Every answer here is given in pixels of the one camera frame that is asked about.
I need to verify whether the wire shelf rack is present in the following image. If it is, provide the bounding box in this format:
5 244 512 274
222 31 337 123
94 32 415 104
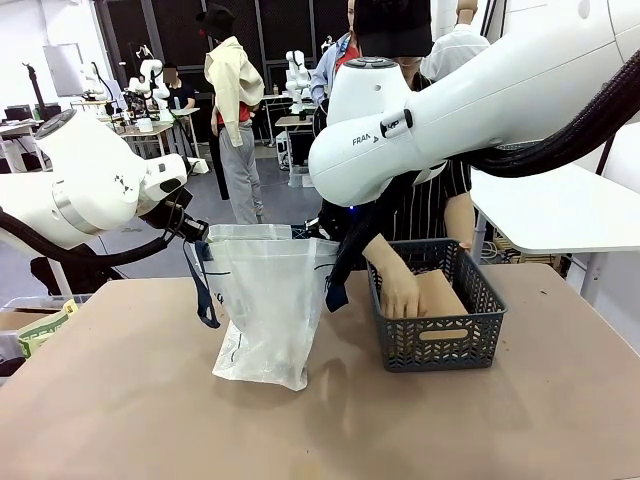
69 99 127 133

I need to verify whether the wooden background work table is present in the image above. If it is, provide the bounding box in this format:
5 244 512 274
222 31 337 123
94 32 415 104
116 121 202 162

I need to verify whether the dark grey plastic basket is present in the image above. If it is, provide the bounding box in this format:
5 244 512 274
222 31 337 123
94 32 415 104
366 238 509 374

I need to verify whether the clear bin with white label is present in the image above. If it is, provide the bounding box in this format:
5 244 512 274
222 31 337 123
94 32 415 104
288 164 315 189

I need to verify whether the white printed carton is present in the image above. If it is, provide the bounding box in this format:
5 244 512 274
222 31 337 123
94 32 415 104
275 130 293 172

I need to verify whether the black light stand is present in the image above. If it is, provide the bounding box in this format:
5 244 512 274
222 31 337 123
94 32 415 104
21 61 52 122

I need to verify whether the person's left forearm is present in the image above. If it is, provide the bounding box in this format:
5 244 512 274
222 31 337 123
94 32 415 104
443 191 477 247

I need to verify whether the mannequin in blue shirt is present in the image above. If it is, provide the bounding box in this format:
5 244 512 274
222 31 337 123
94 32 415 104
309 0 364 107

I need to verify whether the black monitor box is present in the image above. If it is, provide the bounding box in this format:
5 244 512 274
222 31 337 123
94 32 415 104
289 130 316 168

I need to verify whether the green printed carton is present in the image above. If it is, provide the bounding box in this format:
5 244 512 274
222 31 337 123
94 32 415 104
16 299 80 359

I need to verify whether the thin black tripod leg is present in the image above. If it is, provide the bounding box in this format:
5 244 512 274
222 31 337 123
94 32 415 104
596 133 617 175

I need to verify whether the mannequin in beige jacket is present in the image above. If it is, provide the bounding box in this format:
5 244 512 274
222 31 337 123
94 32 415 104
195 3 267 226

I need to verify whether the clear plastic storage bin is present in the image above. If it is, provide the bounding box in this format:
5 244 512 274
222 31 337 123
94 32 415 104
0 294 94 362

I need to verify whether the white background desk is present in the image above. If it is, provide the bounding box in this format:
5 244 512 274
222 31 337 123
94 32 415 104
0 121 44 174

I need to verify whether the person in striped shirt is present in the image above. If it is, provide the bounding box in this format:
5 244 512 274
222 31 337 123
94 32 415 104
351 0 476 247

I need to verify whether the seated person in black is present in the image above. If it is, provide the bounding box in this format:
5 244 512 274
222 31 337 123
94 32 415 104
161 63 198 112

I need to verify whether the white side table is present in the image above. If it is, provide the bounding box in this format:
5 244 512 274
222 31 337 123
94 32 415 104
469 161 640 304

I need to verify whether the clear bag with navy handles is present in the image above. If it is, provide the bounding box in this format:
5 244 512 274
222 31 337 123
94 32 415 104
181 223 352 393

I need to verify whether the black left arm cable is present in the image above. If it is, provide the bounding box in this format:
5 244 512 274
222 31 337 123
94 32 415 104
0 206 189 270

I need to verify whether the brown paper packet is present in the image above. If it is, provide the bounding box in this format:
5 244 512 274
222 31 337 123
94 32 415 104
415 269 471 342

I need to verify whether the black equipment base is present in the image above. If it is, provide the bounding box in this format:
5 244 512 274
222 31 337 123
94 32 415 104
29 256 124 297

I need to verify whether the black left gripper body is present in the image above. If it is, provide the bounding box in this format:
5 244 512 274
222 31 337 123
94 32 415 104
136 186 196 242

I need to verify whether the grey whiteboard panel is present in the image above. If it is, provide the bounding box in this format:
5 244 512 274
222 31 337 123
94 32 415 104
42 43 87 98

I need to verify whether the person's right forearm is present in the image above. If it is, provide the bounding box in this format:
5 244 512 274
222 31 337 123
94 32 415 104
361 231 417 287

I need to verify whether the person's right hand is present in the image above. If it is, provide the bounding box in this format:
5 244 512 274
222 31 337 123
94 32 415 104
379 271 422 320

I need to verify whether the black sleeved right arm cable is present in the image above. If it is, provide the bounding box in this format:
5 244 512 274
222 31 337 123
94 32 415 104
324 46 640 302

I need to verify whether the white cable bundle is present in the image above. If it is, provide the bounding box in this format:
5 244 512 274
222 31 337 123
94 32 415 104
481 239 519 263

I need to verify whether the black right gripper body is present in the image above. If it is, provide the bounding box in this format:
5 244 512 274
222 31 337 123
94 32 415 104
316 200 362 242

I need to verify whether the brown cardboard box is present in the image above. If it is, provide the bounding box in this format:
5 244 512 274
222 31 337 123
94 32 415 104
0 310 39 332

